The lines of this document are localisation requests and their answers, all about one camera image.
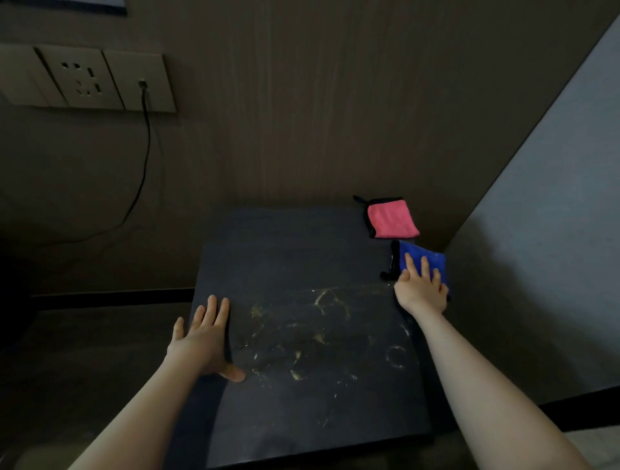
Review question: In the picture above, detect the person's right hand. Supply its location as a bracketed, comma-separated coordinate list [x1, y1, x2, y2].
[393, 251, 450, 318]

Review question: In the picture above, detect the person's left hand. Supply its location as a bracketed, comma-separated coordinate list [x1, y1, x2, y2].
[164, 294, 247, 383]

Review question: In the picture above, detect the blue cloth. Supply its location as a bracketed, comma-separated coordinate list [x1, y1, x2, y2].
[379, 239, 451, 302]

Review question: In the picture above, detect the pink cloth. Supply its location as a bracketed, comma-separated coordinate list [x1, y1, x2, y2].
[352, 195, 421, 240]

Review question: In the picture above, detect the person's right forearm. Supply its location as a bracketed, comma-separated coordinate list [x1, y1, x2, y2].
[411, 309, 594, 470]

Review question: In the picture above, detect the person's left forearm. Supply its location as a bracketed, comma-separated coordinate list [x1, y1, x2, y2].
[67, 356, 209, 470]

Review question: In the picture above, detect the black table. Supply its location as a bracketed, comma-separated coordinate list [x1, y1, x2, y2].
[162, 205, 454, 470]

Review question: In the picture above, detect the black skirting board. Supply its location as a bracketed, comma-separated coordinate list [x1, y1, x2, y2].
[537, 385, 620, 432]

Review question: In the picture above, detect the black cable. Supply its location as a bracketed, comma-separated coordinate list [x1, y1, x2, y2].
[48, 79, 152, 243]

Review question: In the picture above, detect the beige wall port plate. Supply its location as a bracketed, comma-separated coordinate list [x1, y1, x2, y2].
[102, 49, 178, 114]

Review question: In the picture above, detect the beige wall power socket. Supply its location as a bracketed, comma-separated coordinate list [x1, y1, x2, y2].
[36, 45, 125, 111]

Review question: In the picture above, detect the white wall notice sign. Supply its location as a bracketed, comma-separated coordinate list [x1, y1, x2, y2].
[0, 0, 128, 15]

